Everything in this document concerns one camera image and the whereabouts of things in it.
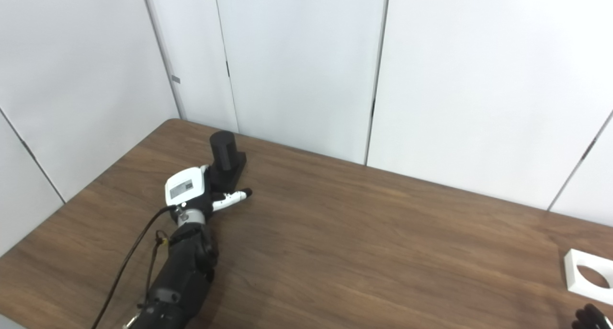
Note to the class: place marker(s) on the white square piece with hole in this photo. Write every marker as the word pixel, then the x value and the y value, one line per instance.
pixel 572 271

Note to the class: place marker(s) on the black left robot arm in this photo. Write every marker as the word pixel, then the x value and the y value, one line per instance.
pixel 182 276

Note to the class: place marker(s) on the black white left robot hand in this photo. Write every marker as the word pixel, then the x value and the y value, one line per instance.
pixel 184 187

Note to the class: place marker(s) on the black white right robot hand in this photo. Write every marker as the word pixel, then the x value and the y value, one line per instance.
pixel 591 319

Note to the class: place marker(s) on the black peg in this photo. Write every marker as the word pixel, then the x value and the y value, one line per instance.
pixel 225 156

